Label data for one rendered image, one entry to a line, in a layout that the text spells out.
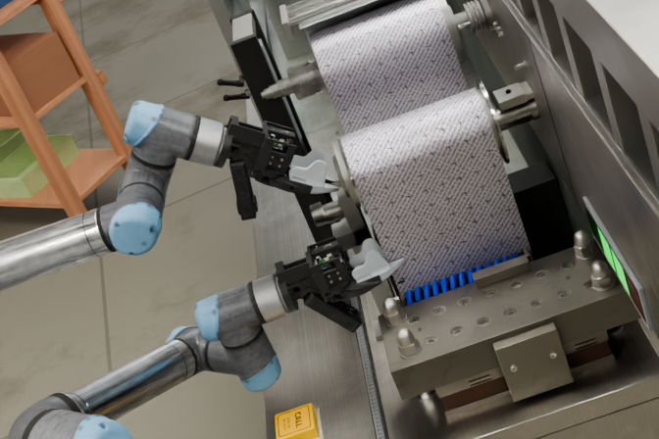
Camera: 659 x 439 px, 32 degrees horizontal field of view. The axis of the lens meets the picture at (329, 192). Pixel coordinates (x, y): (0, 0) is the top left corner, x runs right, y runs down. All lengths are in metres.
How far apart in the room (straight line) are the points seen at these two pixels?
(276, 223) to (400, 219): 0.75
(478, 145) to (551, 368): 0.37
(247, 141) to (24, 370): 2.69
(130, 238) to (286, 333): 0.56
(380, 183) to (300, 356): 0.45
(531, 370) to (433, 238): 0.28
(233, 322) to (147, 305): 2.48
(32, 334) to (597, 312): 3.12
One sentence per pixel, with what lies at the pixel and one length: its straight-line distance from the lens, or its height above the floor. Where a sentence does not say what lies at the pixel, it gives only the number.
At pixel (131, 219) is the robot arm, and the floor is 1.39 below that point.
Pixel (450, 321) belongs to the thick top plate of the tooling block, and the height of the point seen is 1.03.
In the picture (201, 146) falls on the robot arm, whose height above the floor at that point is 1.40.
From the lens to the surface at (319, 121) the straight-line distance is 2.92.
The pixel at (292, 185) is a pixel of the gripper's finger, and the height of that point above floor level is 1.28.
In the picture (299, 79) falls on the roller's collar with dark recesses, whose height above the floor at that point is 1.35.
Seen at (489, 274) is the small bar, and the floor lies 1.05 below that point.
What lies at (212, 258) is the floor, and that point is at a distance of 4.47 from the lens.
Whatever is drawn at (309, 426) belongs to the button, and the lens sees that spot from 1.94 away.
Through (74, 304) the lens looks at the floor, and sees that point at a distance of 4.65.
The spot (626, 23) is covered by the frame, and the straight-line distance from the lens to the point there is 1.12.
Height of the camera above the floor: 2.11
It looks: 28 degrees down
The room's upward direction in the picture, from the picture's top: 23 degrees counter-clockwise
